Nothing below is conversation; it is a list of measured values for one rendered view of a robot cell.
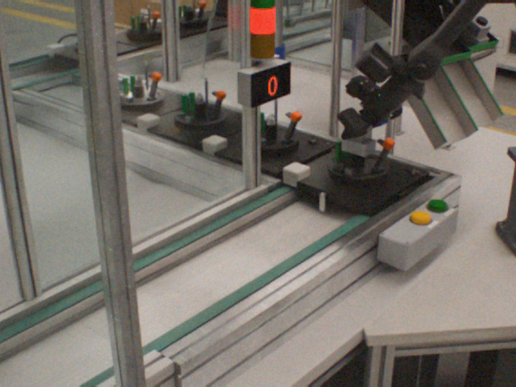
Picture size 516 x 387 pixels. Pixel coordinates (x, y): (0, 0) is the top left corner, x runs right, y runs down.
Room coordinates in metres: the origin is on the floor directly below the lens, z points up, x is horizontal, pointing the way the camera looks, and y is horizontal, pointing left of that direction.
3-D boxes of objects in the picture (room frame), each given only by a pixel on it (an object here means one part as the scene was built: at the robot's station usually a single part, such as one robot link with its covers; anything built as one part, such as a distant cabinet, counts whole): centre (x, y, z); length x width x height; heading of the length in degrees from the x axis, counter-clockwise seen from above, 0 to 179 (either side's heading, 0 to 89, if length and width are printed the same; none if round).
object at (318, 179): (1.54, -0.22, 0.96); 0.24 x 0.24 x 0.02; 49
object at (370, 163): (1.54, -0.22, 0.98); 0.14 x 0.14 x 0.02
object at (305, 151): (1.71, -0.02, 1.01); 0.24 x 0.24 x 0.13; 49
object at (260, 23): (1.47, 0.00, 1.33); 0.05 x 0.05 x 0.05
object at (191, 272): (1.33, 0.00, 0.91); 0.84 x 0.28 x 0.10; 139
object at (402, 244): (1.33, -0.32, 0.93); 0.21 x 0.07 x 0.06; 139
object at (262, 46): (1.47, 0.00, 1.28); 0.05 x 0.05 x 0.05
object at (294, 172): (1.53, -0.08, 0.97); 0.05 x 0.05 x 0.04; 49
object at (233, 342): (1.23, -0.15, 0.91); 0.89 x 0.06 x 0.11; 139
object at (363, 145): (1.54, -0.21, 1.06); 0.08 x 0.04 x 0.07; 49
